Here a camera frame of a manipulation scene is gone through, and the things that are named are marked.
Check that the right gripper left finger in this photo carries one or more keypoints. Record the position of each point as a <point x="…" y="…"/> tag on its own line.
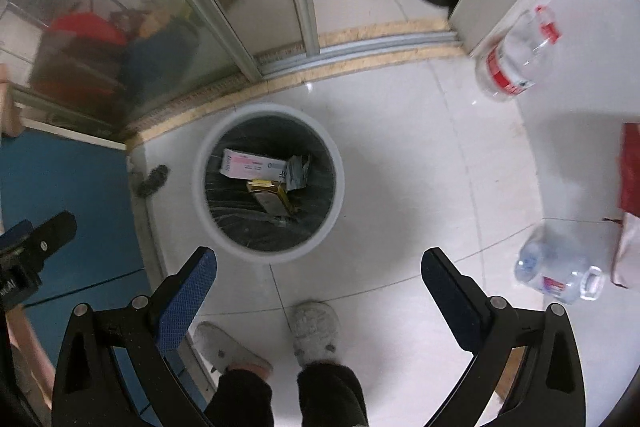
<point x="89" y="389"/>

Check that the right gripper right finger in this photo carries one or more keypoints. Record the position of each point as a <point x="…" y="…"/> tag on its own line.
<point x="548" y="388"/>

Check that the white round trash bin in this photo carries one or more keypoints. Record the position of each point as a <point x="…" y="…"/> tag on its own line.
<point x="229" y="213"/>

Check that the blue cabinet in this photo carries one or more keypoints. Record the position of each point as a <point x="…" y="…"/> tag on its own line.
<point x="42" y="175"/>

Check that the lying clear water jug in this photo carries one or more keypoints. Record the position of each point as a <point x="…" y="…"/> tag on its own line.
<point x="551" y="264"/>

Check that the left grey slipper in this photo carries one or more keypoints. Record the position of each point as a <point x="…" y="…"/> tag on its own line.
<point x="225" y="353"/>

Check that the grey slipper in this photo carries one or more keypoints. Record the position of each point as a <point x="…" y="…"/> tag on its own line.
<point x="315" y="331"/>
<point x="225" y="353"/>

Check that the dark dust clump on floor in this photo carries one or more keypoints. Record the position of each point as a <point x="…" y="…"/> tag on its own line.
<point x="152" y="183"/>

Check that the left black trouser leg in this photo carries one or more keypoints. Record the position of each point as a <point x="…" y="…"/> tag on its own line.
<point x="242" y="399"/>

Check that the red basin behind glass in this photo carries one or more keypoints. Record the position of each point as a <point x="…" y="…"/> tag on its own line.
<point x="78" y="60"/>

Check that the right grey slipper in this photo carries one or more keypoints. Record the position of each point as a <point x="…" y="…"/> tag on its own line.
<point x="315" y="331"/>

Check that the pink white box in bin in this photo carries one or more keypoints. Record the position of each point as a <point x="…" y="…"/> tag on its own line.
<point x="244" y="166"/>

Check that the yellow black box in bin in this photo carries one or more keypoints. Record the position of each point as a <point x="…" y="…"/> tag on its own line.
<point x="272" y="196"/>

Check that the red patchwork fabric bag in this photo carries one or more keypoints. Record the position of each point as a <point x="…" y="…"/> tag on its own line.
<point x="630" y="170"/>

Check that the crumpled grey wrapper in bin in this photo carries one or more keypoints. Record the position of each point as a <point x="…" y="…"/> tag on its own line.
<point x="296" y="173"/>

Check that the upright clear water jug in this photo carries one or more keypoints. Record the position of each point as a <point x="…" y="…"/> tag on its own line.
<point x="520" y="58"/>

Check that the sliding glass door frame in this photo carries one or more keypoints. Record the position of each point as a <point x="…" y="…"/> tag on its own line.
<point x="185" y="55"/>

